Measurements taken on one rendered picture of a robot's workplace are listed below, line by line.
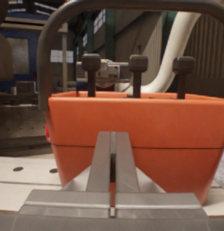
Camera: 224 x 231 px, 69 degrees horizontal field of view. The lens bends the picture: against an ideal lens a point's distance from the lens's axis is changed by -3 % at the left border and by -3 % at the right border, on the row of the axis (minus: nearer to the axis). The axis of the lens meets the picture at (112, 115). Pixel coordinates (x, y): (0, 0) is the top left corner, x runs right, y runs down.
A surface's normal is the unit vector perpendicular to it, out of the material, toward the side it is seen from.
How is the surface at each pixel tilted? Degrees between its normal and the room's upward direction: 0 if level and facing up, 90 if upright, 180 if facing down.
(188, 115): 97
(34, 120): 90
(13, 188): 0
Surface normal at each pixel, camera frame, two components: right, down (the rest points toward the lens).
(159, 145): -0.01, 0.29
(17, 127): 0.37, 0.18
